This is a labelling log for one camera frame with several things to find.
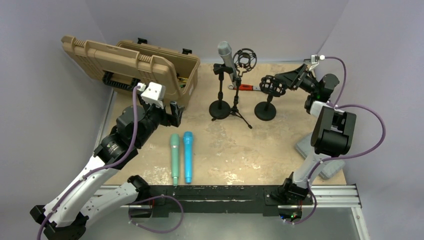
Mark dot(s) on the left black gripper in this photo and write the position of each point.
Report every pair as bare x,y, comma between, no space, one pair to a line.
169,119

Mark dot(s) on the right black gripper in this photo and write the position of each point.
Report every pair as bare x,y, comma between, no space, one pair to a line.
290,79

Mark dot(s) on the black round-base shock-mount stand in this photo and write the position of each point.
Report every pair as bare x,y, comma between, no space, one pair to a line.
273,88

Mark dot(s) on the blue microphone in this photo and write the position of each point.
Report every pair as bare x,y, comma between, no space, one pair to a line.
188,140

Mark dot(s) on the green microphone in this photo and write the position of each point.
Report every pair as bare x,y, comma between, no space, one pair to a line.
175,158

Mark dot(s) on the black tripod shock-mount stand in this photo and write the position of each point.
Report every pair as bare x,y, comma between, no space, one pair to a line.
245,61

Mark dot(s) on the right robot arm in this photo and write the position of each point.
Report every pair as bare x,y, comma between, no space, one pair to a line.
331,137

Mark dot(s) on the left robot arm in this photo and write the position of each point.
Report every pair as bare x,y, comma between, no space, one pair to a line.
72,212

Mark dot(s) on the black round-base clip stand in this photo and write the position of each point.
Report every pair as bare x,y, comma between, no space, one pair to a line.
220,109

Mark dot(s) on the grey microphone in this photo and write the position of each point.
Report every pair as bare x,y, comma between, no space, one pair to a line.
225,52

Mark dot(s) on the tan plastic tool case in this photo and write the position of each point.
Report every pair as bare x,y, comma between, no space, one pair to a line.
126,64

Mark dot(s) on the grey plastic case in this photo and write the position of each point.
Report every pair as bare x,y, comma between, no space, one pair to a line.
331,168

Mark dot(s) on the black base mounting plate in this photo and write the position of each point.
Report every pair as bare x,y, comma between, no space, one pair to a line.
219,199

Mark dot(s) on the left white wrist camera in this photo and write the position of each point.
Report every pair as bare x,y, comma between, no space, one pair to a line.
153,93

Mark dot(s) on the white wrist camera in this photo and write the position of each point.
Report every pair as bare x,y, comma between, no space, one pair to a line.
314,61
153,93

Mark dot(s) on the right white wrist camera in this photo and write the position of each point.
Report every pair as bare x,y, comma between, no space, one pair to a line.
314,61

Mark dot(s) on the red-handled adjustable wrench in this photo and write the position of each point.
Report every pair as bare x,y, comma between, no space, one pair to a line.
244,87

